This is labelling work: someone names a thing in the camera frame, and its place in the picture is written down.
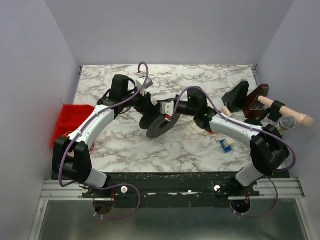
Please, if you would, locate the blue white toy block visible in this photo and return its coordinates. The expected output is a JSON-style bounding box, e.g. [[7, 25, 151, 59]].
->
[[220, 137, 235, 153]]

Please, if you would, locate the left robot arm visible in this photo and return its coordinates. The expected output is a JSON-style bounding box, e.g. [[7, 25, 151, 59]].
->
[[52, 74, 153, 188]]

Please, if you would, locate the brown triangular stand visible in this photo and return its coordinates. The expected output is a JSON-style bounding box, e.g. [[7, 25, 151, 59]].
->
[[243, 84, 271, 120]]

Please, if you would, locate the red plastic bin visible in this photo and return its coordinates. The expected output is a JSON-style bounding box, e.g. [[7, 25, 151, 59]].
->
[[50, 104, 95, 148]]

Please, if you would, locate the beige handle with black clamp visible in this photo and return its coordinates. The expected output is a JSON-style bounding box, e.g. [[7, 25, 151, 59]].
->
[[257, 96, 315, 128]]

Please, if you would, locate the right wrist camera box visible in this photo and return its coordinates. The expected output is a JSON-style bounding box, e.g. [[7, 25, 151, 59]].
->
[[159, 101, 175, 121]]

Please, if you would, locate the black cable spool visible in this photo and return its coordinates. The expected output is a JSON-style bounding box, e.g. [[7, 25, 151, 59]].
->
[[139, 111, 181, 139]]

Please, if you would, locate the black triangular stand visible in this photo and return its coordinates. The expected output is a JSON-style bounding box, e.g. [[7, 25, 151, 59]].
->
[[222, 79, 250, 113]]

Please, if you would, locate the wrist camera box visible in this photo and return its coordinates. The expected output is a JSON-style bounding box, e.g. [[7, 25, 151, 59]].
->
[[159, 101, 175, 121], [136, 77, 153, 96]]

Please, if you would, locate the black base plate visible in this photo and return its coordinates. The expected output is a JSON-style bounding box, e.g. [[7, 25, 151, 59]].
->
[[67, 172, 260, 209]]

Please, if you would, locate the aluminium rail frame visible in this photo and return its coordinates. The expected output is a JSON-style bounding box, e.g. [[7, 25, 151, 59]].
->
[[29, 178, 317, 240]]

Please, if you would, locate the small white connector block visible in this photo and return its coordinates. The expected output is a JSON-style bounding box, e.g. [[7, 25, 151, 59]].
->
[[220, 106, 232, 117]]

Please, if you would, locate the grey microphone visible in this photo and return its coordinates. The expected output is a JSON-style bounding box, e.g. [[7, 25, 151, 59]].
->
[[276, 115, 297, 136]]

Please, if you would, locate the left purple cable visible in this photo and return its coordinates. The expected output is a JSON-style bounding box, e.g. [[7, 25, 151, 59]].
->
[[58, 61, 150, 220]]

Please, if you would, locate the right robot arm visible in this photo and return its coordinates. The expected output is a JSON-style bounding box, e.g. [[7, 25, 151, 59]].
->
[[169, 87, 290, 188]]

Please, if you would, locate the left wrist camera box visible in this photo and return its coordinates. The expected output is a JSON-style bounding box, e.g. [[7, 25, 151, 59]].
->
[[136, 77, 153, 96]]

